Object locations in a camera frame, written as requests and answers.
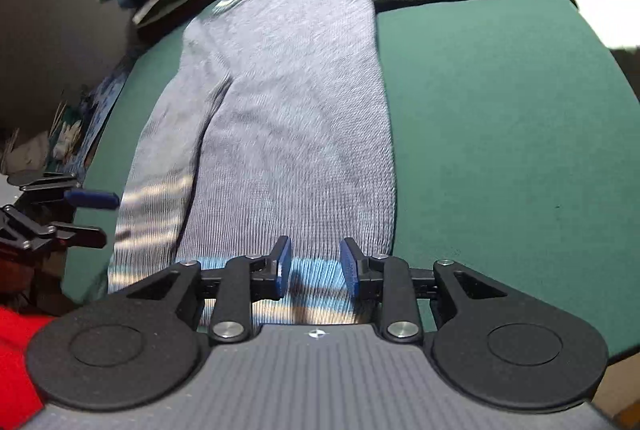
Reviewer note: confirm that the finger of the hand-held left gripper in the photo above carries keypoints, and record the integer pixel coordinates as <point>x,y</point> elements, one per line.
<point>80,235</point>
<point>92,198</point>

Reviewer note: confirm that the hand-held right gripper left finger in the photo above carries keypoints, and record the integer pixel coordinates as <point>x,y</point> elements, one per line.
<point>284,267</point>

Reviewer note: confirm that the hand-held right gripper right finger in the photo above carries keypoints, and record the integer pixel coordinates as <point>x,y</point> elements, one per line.
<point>348,270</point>

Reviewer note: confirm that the grey knit striped-trim sweater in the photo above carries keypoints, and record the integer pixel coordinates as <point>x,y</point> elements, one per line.
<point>290,135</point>

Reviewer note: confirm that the white glove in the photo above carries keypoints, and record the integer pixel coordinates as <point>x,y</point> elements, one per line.
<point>67,140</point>

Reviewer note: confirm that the grey printed cloth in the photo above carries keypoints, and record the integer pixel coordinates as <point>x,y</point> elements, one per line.
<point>25,153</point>

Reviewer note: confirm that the blue white printed cloth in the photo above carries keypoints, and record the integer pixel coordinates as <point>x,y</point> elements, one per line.
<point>107,100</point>

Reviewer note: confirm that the person's red clothing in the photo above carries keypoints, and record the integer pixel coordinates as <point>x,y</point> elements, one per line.
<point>17,370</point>

